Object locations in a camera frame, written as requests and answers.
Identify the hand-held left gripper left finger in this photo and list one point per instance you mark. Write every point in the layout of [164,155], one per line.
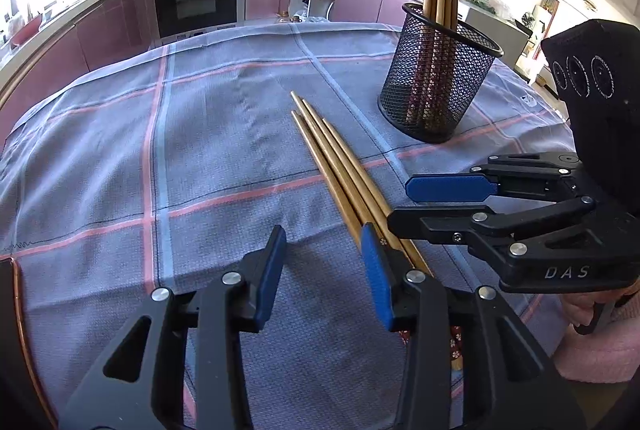
[270,290]

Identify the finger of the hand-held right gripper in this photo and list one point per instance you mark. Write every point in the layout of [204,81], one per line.
[450,188]
[430,222]

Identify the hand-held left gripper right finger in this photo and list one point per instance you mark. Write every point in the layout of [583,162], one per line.
[377,280]

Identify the black mesh utensil holder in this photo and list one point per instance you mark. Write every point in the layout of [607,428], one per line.
[470,100]

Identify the person's right forearm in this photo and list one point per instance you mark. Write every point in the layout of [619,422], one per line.
[600,355]

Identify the person's right hand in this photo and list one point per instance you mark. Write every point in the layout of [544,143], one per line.
[570,310]

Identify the blue plaid tablecloth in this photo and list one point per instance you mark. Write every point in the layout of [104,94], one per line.
[200,150]

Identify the dark cooking oil bottle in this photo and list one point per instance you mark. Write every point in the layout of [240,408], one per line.
[289,16]

